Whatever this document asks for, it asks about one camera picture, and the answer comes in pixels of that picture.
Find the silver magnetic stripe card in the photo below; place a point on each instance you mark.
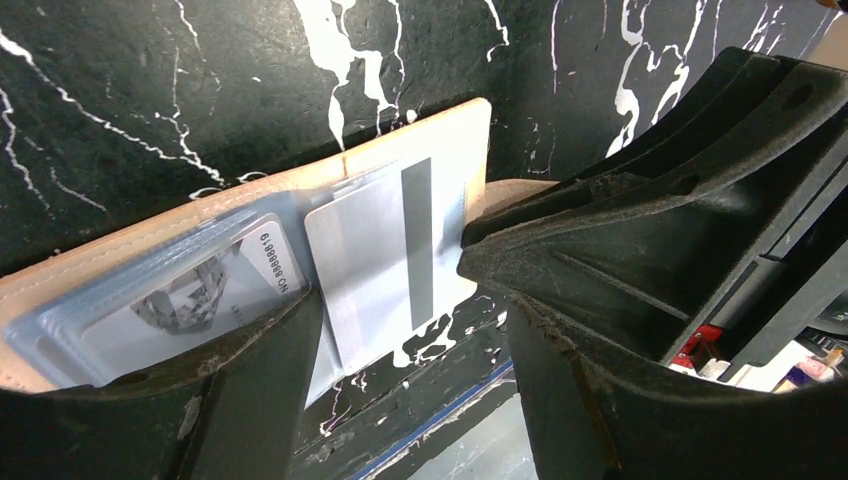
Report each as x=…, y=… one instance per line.
x=385, y=249

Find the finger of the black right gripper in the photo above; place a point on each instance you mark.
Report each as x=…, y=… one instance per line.
x=716, y=235

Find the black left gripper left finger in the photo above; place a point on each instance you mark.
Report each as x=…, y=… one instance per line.
x=229, y=409

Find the white VIP diamond card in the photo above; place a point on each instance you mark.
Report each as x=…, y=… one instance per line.
x=229, y=289

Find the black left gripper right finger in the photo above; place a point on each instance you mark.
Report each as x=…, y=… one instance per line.
x=595, y=410

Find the beige leather card holder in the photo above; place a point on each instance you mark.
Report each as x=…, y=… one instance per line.
x=44, y=307

